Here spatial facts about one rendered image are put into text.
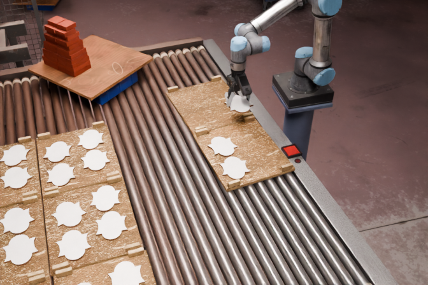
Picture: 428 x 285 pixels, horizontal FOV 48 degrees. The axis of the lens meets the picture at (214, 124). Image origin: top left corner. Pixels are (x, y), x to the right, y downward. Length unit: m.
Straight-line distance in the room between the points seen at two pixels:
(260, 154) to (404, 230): 1.41
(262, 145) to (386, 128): 1.99
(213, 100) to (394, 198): 1.58
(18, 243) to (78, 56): 1.11
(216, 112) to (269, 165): 0.47
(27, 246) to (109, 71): 1.13
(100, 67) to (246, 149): 0.99
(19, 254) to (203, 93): 1.29
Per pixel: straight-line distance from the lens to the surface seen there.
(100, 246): 1.98
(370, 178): 3.69
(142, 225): 2.04
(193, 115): 2.53
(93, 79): 2.70
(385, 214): 3.47
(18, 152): 2.47
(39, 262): 2.00
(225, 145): 2.33
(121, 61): 2.83
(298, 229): 2.04
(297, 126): 2.88
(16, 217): 2.17
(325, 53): 2.52
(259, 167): 2.24
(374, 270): 1.99
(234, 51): 2.24
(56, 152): 2.41
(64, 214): 2.11
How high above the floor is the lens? 2.47
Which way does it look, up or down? 38 degrees down
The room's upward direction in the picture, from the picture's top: straight up
